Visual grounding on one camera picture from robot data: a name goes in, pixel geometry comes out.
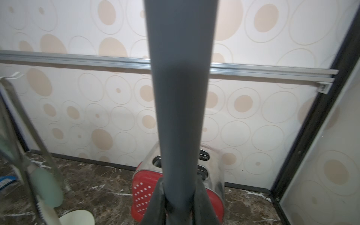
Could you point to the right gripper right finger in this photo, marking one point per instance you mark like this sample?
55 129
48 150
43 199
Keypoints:
202 210

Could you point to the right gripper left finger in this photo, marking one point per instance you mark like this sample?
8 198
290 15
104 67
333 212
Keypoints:
156 212

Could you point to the white utensil rack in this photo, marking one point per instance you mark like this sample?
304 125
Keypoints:
50 217

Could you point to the dark grey rack back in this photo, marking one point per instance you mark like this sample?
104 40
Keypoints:
180 35

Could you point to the green tongs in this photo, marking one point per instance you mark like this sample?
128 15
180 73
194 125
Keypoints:
43 182

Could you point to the red white toaster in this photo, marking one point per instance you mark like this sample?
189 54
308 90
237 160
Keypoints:
210 168

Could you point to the blue small package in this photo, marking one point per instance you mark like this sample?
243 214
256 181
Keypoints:
6 181

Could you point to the horizontal aluminium bar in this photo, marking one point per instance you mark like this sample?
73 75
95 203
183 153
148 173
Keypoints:
324 77

